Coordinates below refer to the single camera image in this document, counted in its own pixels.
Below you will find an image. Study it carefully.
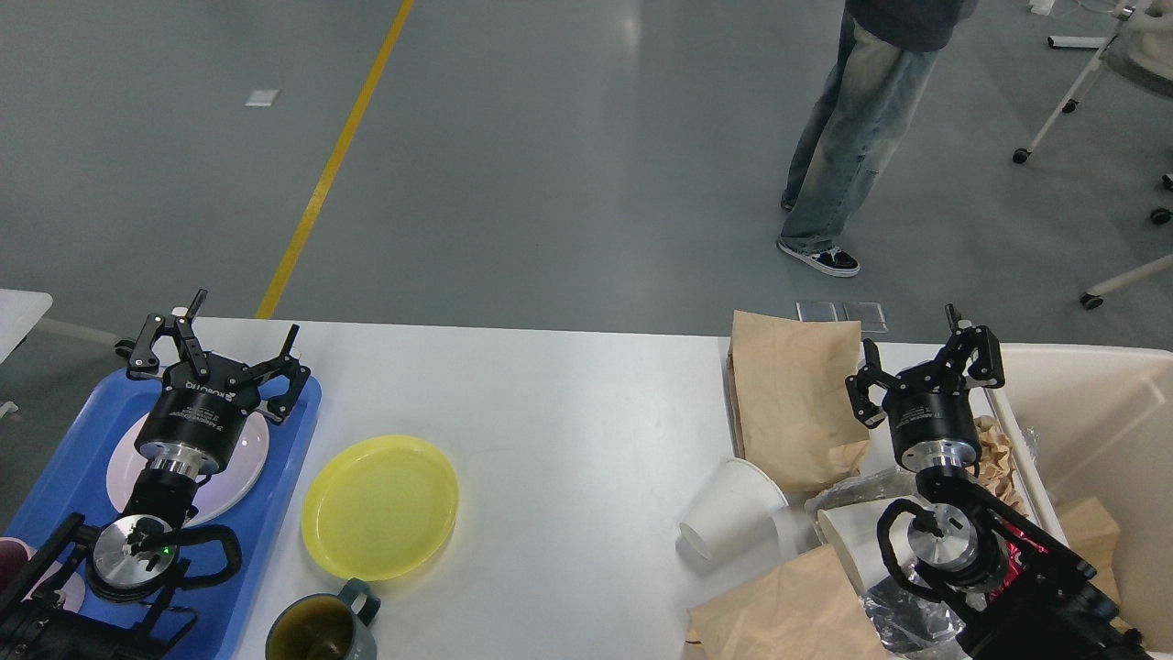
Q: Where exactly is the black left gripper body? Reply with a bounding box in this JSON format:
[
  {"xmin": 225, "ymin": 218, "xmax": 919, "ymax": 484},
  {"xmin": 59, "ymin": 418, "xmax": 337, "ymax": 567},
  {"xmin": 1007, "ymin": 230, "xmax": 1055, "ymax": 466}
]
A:
[{"xmin": 135, "ymin": 359, "xmax": 262, "ymax": 477}]

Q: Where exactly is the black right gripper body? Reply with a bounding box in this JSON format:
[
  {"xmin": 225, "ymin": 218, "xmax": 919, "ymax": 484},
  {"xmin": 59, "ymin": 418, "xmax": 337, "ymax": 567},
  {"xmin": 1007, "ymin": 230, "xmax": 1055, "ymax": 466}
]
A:
[{"xmin": 884, "ymin": 363, "xmax": 981, "ymax": 472}]

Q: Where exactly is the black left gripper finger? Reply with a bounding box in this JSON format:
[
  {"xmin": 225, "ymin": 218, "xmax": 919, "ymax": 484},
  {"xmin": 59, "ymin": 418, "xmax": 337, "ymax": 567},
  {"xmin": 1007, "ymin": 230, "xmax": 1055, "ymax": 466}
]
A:
[
  {"xmin": 228, "ymin": 324, "xmax": 311, "ymax": 424},
  {"xmin": 115, "ymin": 290, "xmax": 211, "ymax": 383}
]

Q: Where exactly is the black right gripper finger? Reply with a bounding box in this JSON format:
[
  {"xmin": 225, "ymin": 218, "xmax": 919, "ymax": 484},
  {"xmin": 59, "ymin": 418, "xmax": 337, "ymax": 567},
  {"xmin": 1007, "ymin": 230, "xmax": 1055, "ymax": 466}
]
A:
[
  {"xmin": 927, "ymin": 304, "xmax": 1005, "ymax": 392},
  {"xmin": 845, "ymin": 341, "xmax": 895, "ymax": 429}
]

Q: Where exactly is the yellow plastic plate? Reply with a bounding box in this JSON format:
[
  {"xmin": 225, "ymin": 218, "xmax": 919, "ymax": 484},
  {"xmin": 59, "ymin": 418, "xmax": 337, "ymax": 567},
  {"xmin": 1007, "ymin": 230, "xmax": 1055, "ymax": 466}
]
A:
[{"xmin": 301, "ymin": 434, "xmax": 460, "ymax": 581}]

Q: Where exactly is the teal mug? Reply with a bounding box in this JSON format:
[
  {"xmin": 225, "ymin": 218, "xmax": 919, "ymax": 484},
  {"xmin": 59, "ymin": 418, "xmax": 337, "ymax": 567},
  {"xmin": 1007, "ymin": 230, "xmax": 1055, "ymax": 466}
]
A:
[{"xmin": 264, "ymin": 579, "xmax": 381, "ymax": 659}]

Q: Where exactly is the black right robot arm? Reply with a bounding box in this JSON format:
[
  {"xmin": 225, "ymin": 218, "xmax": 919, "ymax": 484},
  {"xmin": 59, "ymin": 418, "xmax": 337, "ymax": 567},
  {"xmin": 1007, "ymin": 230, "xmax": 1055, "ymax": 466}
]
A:
[{"xmin": 845, "ymin": 305, "xmax": 1147, "ymax": 659}]

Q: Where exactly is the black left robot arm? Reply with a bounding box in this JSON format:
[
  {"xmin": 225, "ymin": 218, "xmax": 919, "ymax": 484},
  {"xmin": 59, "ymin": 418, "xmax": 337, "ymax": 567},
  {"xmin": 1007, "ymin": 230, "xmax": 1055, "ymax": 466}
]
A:
[{"xmin": 4, "ymin": 290, "xmax": 311, "ymax": 659}]

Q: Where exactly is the floor outlet plate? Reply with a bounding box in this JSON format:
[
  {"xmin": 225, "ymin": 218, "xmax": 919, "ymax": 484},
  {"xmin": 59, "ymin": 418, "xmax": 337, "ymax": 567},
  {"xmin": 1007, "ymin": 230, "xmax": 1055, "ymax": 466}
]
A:
[{"xmin": 795, "ymin": 301, "xmax": 889, "ymax": 334}]

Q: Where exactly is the pink plate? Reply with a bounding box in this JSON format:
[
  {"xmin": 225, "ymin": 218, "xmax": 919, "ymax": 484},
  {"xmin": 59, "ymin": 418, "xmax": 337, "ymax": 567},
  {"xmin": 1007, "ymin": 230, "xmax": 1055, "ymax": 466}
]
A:
[{"xmin": 106, "ymin": 411, "xmax": 269, "ymax": 526}]

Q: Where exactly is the crumpled brown paper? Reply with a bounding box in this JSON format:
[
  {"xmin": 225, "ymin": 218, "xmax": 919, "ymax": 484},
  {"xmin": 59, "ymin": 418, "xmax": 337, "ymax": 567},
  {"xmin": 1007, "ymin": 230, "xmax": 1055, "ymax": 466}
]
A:
[{"xmin": 972, "ymin": 416, "xmax": 1029, "ymax": 515}]

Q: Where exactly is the large brown paper bag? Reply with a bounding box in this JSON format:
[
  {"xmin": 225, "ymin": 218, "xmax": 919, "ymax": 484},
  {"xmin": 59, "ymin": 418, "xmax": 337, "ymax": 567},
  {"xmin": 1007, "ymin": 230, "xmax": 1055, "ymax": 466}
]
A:
[{"xmin": 728, "ymin": 312, "xmax": 872, "ymax": 492}]

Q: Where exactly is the beige plastic bin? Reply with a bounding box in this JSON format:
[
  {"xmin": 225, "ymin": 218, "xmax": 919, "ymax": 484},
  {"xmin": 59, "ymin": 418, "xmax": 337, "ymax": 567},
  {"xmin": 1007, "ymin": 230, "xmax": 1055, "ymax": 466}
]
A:
[{"xmin": 984, "ymin": 343, "xmax": 1172, "ymax": 659}]

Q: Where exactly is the white chair base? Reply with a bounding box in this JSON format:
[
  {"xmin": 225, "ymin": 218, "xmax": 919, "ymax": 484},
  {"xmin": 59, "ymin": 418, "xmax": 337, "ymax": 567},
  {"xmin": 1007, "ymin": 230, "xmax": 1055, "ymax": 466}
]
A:
[{"xmin": 1080, "ymin": 170, "xmax": 1173, "ymax": 311}]

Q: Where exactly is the blue plastic tray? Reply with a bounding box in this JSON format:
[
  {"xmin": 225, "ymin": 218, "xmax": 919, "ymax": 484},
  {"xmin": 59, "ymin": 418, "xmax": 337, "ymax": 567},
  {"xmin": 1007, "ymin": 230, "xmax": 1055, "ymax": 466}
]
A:
[{"xmin": 5, "ymin": 372, "xmax": 323, "ymax": 659}]

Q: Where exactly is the red foil wrapper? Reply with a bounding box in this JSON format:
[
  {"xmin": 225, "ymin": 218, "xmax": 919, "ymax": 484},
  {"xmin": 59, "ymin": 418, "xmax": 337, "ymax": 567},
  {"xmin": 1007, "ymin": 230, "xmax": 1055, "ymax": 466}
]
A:
[{"xmin": 1004, "ymin": 523, "xmax": 1047, "ymax": 585}]

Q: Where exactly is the cardboard piece in bin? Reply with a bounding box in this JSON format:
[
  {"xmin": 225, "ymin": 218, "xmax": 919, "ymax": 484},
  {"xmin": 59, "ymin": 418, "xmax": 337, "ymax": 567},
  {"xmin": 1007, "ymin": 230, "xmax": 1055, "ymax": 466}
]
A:
[{"xmin": 1055, "ymin": 496, "xmax": 1120, "ymax": 605}]

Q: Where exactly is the white paper cup lying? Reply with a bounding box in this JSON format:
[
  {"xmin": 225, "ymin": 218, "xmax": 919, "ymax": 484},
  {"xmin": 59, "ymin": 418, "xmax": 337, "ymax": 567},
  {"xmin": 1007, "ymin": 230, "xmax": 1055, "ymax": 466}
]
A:
[{"xmin": 679, "ymin": 456, "xmax": 789, "ymax": 562}]

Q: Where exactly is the clear plastic wrap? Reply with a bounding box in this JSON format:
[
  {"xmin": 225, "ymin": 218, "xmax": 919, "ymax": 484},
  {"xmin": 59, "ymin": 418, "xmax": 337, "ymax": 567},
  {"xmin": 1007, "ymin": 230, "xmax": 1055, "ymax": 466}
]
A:
[{"xmin": 805, "ymin": 467, "xmax": 967, "ymax": 659}]

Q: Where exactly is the lower brown paper bag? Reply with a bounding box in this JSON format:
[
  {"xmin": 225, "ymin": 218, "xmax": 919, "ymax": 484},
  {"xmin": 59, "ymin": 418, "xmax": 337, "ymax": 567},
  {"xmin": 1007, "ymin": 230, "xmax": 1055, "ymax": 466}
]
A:
[{"xmin": 685, "ymin": 544, "xmax": 889, "ymax": 659}]

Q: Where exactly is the white rolling stand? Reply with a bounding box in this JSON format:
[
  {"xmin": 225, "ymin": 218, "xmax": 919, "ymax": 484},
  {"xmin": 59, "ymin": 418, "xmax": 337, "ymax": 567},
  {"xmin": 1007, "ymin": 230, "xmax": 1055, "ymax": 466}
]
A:
[{"xmin": 1011, "ymin": 1, "xmax": 1150, "ymax": 166}]

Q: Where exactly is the person in jeans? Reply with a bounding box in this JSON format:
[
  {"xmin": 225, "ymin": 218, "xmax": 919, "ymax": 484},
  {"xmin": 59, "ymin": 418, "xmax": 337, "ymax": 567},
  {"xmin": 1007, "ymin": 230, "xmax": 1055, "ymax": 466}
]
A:
[{"xmin": 777, "ymin": 1, "xmax": 977, "ymax": 279}]

